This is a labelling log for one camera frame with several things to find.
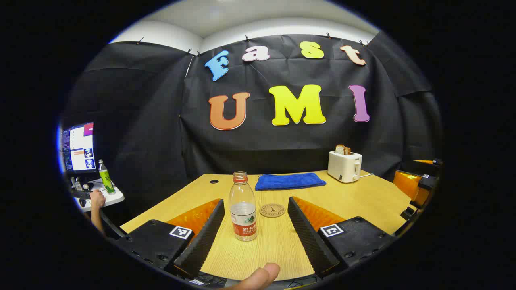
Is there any black keyboard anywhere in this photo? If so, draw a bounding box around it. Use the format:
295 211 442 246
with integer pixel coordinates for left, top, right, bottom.
73 188 99 201

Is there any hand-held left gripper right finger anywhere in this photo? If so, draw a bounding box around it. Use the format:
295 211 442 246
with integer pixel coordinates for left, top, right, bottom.
287 196 397 278

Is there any blue towel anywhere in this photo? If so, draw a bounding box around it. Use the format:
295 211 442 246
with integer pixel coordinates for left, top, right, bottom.
254 172 327 191

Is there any white side table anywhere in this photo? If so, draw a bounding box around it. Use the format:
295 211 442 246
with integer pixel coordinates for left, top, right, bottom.
73 179 125 213

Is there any white toaster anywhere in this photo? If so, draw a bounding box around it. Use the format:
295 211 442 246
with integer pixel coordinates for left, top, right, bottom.
327 150 362 184

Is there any round wooden coaster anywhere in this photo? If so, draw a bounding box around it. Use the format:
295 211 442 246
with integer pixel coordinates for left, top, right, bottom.
259 203 286 218

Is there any computer monitor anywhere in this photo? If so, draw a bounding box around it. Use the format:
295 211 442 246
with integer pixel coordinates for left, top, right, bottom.
60 122 97 174

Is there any clear plastic water bottle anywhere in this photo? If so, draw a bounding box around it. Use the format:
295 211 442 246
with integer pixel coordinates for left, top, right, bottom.
229 171 258 242

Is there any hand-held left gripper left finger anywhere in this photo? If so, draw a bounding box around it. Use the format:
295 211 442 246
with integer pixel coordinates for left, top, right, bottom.
117 198 225 280

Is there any green drink bottle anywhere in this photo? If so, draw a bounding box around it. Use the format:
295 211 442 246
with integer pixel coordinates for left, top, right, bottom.
98 159 115 195

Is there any black backdrop cloth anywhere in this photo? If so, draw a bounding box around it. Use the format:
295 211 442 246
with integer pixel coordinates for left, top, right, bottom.
60 34 442 218

